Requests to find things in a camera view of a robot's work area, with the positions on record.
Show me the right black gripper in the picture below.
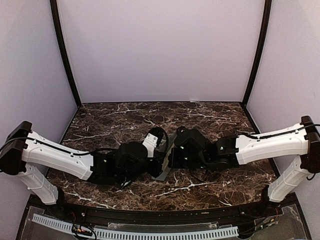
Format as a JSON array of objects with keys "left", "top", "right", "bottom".
[{"left": 168, "top": 147, "right": 210, "bottom": 170}]

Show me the teal green envelope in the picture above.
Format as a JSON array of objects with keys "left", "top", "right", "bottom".
[{"left": 152, "top": 133, "right": 177, "bottom": 181}]

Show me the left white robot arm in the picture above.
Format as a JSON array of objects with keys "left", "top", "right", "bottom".
[{"left": 0, "top": 121, "right": 169, "bottom": 218}]

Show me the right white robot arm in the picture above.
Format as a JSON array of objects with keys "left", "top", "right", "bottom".
[{"left": 168, "top": 115, "right": 320, "bottom": 217}]

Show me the black front table rail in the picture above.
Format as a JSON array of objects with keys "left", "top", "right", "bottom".
[{"left": 50, "top": 202, "right": 280, "bottom": 226}]

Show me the grey slotted cable duct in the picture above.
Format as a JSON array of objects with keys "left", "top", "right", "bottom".
[{"left": 32, "top": 213, "right": 239, "bottom": 240}]

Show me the left black frame post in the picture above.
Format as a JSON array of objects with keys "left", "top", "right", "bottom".
[{"left": 49, "top": 0, "right": 82, "bottom": 108}]

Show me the black frame post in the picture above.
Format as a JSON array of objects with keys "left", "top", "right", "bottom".
[
  {"left": 241, "top": 0, "right": 272, "bottom": 108},
  {"left": 49, "top": 0, "right": 82, "bottom": 108}
]

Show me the right black frame post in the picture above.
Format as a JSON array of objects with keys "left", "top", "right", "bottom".
[{"left": 241, "top": 0, "right": 272, "bottom": 108}]

